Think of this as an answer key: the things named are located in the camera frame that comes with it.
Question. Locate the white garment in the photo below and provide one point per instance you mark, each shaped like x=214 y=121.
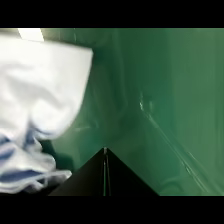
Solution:
x=36 y=100

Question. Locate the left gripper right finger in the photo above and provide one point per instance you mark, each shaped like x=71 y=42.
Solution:
x=125 y=181

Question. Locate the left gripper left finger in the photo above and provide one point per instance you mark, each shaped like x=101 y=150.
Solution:
x=87 y=181

